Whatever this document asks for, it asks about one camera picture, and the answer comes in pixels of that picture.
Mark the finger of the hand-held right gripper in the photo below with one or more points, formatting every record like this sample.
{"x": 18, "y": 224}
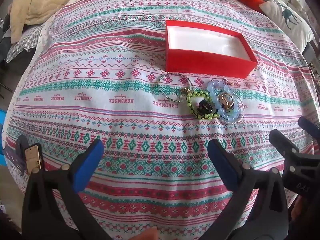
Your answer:
{"x": 285, "y": 147}
{"x": 310, "y": 130}

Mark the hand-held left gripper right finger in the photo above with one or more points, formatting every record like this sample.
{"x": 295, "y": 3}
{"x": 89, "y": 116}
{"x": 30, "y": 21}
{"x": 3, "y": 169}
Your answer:
{"x": 225, "y": 165}

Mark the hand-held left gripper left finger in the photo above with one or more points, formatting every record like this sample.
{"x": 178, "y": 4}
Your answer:
{"x": 87, "y": 165}

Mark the red jewelry box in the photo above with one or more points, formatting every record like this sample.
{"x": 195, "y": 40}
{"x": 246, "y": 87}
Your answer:
{"x": 200, "y": 62}

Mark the gold bell charm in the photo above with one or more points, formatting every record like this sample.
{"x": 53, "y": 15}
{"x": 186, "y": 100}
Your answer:
{"x": 225, "y": 101}

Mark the dark patterned pouch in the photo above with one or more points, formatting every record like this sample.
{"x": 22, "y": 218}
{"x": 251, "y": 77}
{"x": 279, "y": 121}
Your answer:
{"x": 15, "y": 155}

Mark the white deer print pillow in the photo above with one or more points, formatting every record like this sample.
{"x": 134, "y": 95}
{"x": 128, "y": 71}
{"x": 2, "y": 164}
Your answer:
{"x": 287, "y": 22}

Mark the patterned red green blanket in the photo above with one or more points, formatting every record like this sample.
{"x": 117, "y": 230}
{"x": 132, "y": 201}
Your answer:
{"x": 125, "y": 55}

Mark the grey gingham bed sheet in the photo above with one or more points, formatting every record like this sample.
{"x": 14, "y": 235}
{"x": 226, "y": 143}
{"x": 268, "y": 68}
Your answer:
{"x": 22, "y": 45}

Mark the pile of dark clothes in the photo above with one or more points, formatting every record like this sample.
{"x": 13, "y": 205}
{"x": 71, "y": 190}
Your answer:
{"x": 5, "y": 42}

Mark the beige quilted blanket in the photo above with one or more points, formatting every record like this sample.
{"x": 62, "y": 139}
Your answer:
{"x": 50, "y": 0}

